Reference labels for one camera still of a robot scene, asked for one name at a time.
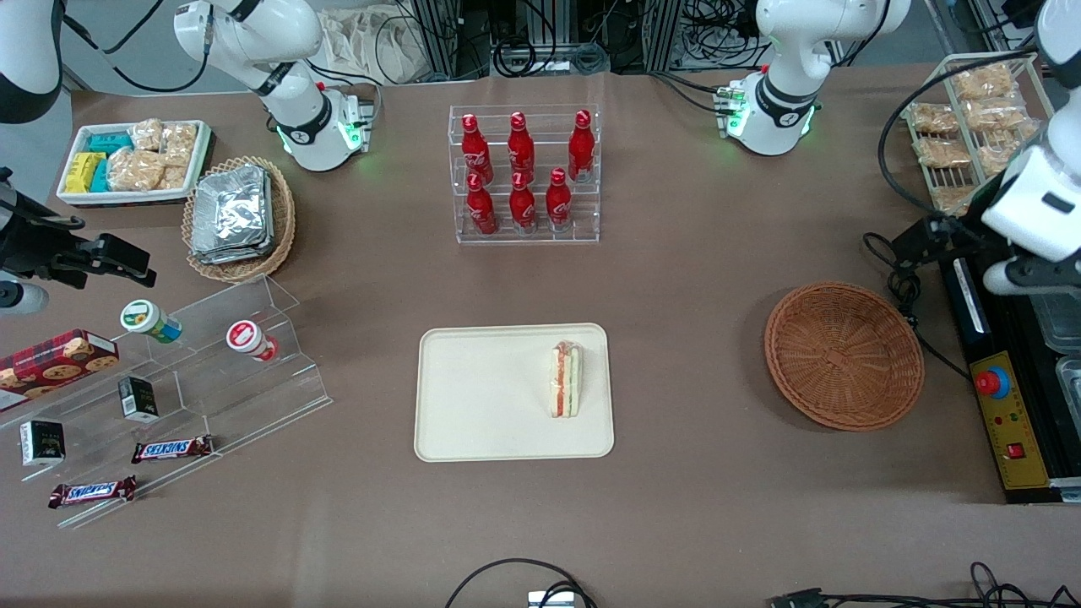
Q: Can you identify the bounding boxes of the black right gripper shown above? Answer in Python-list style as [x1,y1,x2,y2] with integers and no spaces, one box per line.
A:
[0,167,158,290]

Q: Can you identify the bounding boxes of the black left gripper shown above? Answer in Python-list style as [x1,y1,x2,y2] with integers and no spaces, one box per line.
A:
[890,180,1016,272]

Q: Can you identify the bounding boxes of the triangle sandwich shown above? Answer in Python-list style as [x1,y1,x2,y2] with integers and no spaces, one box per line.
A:
[548,339,584,420]

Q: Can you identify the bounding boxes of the white rectangular snack tray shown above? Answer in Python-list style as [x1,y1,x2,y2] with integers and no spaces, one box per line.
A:
[56,119,212,208]

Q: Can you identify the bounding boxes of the round brown wicker basket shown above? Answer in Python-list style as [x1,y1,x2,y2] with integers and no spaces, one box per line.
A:
[763,281,926,432]

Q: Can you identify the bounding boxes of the light oval wicker basket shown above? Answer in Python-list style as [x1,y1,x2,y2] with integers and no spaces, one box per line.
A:
[182,155,297,284]

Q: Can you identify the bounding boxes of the cream plastic tray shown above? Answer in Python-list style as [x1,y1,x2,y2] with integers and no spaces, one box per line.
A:
[413,323,616,464]

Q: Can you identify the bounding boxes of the bagged fried snack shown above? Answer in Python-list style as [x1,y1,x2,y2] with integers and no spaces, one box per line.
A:
[910,102,960,137]
[952,62,1015,101]
[962,99,1028,133]
[975,122,1041,176]
[932,185,981,212]
[913,136,973,169]

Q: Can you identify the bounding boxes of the green lid yogurt cup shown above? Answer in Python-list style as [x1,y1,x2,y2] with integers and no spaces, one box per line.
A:
[119,299,183,344]

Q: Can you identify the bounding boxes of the yellow snack pack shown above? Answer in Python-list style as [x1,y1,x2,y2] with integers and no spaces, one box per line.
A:
[65,152,107,194]

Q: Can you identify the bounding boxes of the black control box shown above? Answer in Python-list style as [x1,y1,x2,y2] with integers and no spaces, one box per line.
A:
[938,252,1081,506]

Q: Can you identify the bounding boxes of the silver foil pack stack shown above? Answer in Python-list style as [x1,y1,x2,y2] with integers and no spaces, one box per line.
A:
[189,164,276,265]

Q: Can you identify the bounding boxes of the red cookie box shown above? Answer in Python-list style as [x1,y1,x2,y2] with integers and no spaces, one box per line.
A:
[0,328,120,414]

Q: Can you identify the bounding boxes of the small black box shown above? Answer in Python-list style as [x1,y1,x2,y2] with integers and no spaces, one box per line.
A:
[19,419,67,468]
[117,376,160,424]

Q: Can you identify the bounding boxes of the clear plastic container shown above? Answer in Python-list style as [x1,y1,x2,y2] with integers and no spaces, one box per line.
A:
[1055,355,1081,416]
[1030,291,1081,353]

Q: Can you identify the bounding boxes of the red lid yogurt cup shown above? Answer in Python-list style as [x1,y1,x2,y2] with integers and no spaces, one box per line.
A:
[225,319,280,363]

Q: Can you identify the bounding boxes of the clear acrylic step shelf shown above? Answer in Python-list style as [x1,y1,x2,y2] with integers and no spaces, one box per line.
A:
[0,274,334,530]

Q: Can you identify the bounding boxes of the snickers chocolate bar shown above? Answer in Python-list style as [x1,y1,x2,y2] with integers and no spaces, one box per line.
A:
[130,434,215,465]
[47,475,139,510]

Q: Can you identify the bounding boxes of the beige cloth bag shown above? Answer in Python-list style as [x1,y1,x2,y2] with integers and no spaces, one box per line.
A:
[319,7,433,86]

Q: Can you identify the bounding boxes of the clear acrylic bottle rack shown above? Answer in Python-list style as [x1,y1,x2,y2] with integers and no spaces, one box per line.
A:
[448,104,601,246]

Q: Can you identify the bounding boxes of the red cola bottle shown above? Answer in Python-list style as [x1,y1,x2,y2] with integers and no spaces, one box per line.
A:
[567,110,596,183]
[545,168,573,232]
[460,114,494,186]
[508,171,538,234]
[466,173,498,236]
[507,111,536,181]

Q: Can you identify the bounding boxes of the black coiled table cable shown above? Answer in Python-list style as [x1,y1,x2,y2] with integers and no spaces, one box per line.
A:
[862,231,973,382]

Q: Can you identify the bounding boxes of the white wire rack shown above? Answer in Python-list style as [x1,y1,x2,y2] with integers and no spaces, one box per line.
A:
[900,52,1057,214]

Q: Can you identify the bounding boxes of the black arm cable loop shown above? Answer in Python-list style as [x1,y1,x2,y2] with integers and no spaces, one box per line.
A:
[877,49,1041,222]

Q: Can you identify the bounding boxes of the black cable with connector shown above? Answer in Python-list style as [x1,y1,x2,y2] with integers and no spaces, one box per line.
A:
[770,561,1081,608]

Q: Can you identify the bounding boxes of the black looped cable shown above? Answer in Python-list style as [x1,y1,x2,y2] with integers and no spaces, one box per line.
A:
[444,557,598,608]

